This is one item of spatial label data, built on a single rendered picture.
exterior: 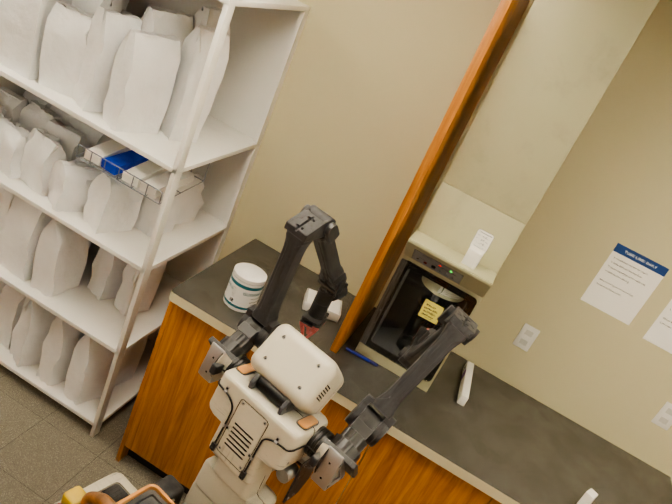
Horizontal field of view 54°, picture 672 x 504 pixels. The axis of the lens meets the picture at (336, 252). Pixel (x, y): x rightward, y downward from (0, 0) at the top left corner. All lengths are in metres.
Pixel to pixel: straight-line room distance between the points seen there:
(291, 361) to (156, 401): 1.23
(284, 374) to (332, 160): 1.39
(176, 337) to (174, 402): 0.30
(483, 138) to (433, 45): 0.59
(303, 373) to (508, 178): 1.01
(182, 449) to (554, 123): 1.91
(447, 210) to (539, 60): 0.57
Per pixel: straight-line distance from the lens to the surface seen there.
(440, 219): 2.36
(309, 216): 1.80
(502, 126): 2.26
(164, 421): 2.89
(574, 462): 2.82
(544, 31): 2.24
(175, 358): 2.70
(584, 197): 2.73
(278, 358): 1.73
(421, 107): 2.75
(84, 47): 2.73
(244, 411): 1.77
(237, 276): 2.49
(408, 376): 1.80
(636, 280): 2.82
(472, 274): 2.27
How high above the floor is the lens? 2.34
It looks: 25 degrees down
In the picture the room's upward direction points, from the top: 25 degrees clockwise
